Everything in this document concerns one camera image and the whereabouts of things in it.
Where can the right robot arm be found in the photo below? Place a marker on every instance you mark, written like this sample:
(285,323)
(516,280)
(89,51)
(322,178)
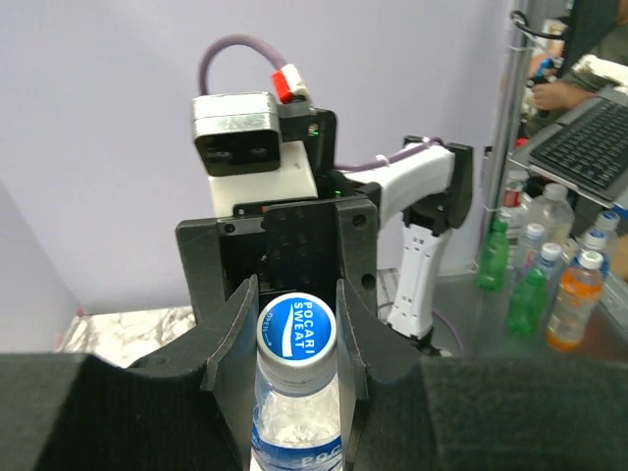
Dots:
(430,187)

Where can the blue label water bottle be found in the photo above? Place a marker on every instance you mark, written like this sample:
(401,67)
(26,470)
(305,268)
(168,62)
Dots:
(296,418)

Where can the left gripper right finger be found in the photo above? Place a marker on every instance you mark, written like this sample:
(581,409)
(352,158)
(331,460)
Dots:
(403,410)

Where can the orange drink bottle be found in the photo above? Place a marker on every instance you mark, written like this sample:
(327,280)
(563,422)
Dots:
(579,291)

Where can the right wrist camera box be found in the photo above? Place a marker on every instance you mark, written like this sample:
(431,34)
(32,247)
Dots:
(247,155)

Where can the green soda bottle far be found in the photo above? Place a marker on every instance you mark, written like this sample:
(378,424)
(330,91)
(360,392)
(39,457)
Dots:
(494,258)

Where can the clear bottle blue cap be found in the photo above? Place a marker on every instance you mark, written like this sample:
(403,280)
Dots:
(526,250)

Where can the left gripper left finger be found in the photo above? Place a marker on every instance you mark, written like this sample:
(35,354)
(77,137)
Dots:
(185,406)

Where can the person hand background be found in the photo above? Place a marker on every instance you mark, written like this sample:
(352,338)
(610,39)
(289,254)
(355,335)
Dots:
(558,95)

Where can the clear bottle white cap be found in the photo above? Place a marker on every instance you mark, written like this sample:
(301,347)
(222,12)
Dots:
(552,211)

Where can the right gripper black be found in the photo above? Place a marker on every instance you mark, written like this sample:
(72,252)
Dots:
(306,246)

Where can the green soda bottle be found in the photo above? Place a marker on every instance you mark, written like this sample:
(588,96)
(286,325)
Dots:
(527,304)
(494,258)

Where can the green soda bottle near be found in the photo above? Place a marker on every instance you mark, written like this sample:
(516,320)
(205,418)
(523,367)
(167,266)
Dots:
(527,304)

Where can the grey laptop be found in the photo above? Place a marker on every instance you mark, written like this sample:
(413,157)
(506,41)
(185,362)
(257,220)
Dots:
(585,150)

